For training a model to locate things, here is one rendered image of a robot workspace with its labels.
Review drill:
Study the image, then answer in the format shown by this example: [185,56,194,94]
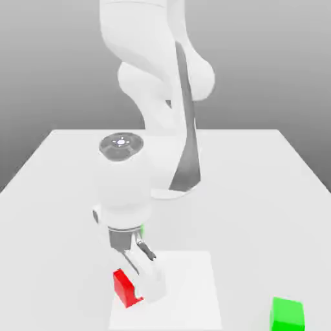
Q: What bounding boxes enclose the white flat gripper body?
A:
[120,246,166,304]

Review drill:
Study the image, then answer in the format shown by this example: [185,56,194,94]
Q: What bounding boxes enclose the small red cube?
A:
[112,268,144,309]

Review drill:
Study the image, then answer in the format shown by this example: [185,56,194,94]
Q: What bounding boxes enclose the small green cube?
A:
[269,296,306,331]

